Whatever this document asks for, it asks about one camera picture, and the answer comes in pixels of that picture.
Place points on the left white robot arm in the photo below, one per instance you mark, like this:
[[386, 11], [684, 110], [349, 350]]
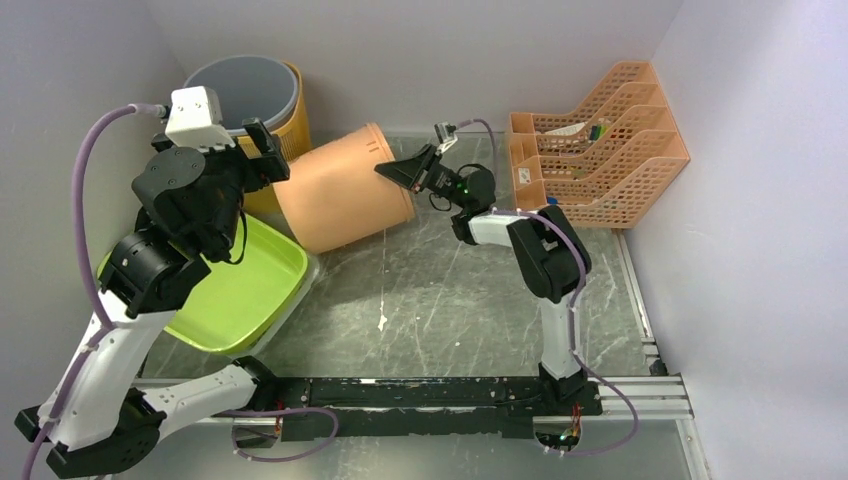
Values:
[[97, 422]]

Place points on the orange mesh file organizer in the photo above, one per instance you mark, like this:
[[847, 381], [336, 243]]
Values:
[[606, 162]]

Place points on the grey plastic bin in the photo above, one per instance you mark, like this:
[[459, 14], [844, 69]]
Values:
[[250, 86]]

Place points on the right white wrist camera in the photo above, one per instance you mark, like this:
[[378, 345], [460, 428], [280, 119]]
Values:
[[446, 136]]

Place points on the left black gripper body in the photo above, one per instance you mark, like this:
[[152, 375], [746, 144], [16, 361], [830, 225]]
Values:
[[229, 166]]

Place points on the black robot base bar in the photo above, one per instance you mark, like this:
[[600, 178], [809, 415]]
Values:
[[385, 407]]

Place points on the green plastic basin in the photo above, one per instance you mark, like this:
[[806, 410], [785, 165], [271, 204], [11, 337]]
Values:
[[234, 306]]

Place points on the aluminium rail frame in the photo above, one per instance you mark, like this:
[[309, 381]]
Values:
[[658, 396]]

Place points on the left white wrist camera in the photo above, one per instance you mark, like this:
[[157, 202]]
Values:
[[195, 120]]

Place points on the orange plastic bucket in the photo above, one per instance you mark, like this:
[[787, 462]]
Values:
[[335, 197]]

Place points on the yellow mesh waste bin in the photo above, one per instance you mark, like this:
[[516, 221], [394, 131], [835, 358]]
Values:
[[295, 139]]

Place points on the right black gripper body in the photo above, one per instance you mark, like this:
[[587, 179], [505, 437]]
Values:
[[443, 181]]

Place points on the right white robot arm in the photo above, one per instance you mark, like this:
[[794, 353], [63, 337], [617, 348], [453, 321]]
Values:
[[552, 260]]

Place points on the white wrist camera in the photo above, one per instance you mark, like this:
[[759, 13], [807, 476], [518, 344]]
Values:
[[195, 120], [446, 136]]

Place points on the white plastic basket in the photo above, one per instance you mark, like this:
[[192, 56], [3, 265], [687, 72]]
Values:
[[285, 311]]

